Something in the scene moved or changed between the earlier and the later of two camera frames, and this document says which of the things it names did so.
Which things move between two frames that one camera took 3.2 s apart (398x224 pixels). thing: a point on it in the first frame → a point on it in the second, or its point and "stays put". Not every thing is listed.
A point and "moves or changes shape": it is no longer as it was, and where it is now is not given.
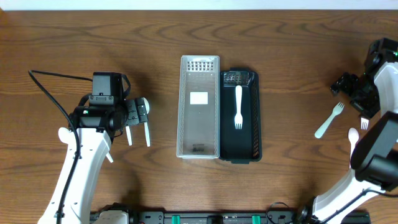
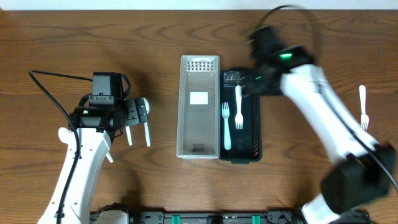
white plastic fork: (238, 117) stays put
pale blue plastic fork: (337, 110) moves or changes shape
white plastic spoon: (147, 134) stays put
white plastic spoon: (109, 157) stays put
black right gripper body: (363, 92) → (260, 81)
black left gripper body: (132, 117) stays put
